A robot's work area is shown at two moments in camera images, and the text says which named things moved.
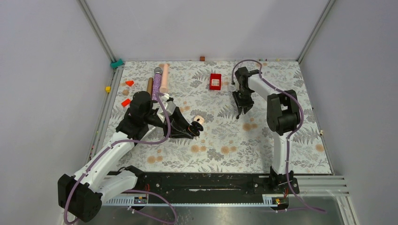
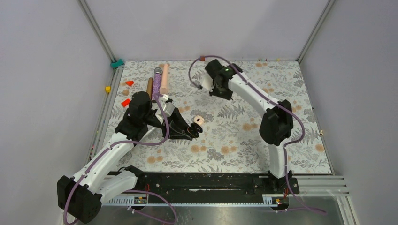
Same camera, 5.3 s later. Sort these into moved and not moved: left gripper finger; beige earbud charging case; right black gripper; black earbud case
Moved: right black gripper
Not moved: beige earbud charging case; black earbud case; left gripper finger
